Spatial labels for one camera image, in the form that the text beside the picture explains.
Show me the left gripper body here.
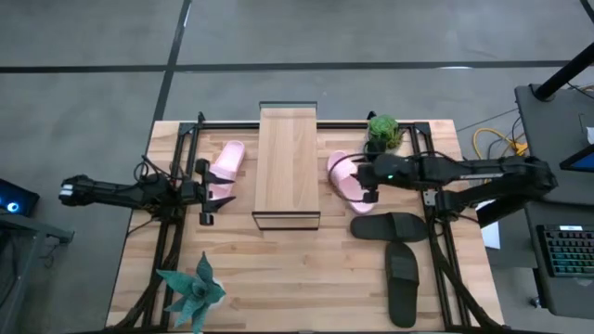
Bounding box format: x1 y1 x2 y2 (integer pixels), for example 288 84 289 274
180 158 214 227

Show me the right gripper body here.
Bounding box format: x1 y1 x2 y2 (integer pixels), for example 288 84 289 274
355 157 383 204

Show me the pink slide sandal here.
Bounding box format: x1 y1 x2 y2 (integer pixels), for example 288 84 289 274
207 139 246 201
326 149 376 215

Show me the black slide sandal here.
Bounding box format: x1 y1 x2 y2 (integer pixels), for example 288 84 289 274
384 240 421 329
349 212 430 244

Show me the green succulent in patterned pot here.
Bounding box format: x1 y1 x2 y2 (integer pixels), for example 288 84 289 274
363 114 406 157

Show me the teal artificial agave plant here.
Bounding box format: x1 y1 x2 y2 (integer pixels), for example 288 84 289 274
155 250 227 334

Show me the black pole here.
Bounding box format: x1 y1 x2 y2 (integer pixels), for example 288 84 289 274
532 42 594 102
475 197 528 229

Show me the white paper sheet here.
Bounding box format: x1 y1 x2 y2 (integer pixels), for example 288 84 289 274
480 199 503 251

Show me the computer case with blue light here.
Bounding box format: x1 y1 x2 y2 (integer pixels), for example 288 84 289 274
0 178 41 218

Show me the grey desk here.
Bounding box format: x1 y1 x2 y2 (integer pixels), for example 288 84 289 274
523 199 594 321
513 83 594 206

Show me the grey metal cart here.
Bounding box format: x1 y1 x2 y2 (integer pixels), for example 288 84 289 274
0 208 75 334

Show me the blue lit screen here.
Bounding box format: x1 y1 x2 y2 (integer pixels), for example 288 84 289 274
559 143 594 173

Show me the backlit computer keyboard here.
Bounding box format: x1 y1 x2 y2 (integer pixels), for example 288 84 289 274
536 224 594 279

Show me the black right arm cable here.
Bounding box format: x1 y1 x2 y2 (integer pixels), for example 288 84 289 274
329 151 372 203

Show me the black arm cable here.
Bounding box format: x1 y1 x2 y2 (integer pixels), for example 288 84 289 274
133 155 187 186
329 151 372 203

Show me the black aluminium table frame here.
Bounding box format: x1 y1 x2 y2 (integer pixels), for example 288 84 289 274
106 110 507 333

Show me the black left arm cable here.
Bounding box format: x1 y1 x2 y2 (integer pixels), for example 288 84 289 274
133 155 187 186

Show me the wooden shelf with black frame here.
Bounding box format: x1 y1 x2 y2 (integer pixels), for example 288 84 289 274
252 100 322 232

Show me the yellow cable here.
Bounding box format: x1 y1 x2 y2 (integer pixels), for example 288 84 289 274
471 127 529 161

